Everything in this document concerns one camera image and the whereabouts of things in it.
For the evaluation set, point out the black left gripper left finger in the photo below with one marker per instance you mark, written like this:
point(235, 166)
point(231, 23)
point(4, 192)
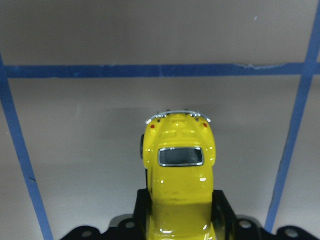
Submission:
point(142, 213)

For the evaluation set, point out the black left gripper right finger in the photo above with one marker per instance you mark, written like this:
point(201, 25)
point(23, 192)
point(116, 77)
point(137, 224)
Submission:
point(222, 216)

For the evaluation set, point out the yellow beetle toy car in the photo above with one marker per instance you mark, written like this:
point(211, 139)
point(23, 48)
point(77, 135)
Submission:
point(178, 152)

